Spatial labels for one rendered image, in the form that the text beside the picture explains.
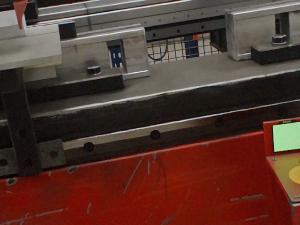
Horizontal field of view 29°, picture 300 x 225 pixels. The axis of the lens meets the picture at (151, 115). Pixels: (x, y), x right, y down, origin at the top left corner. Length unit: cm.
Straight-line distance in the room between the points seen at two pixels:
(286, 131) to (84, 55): 41
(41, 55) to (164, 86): 28
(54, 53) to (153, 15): 56
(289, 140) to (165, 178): 25
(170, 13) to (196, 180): 46
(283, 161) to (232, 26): 33
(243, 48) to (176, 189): 31
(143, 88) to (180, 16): 38
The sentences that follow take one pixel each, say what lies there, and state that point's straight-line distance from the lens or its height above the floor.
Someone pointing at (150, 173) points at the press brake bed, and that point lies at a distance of 106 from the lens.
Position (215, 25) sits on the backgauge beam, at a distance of 141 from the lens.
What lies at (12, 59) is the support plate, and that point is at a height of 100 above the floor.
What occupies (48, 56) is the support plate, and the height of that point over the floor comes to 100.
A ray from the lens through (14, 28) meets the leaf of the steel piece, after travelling 103.
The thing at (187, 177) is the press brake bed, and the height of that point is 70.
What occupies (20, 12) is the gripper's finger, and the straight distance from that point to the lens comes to 89.
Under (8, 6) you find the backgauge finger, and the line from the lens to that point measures 130.
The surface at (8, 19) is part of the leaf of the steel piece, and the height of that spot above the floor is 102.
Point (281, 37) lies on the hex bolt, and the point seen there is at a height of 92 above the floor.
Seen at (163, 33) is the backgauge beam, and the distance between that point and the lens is 139.
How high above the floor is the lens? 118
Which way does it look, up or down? 20 degrees down
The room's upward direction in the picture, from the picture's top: 8 degrees counter-clockwise
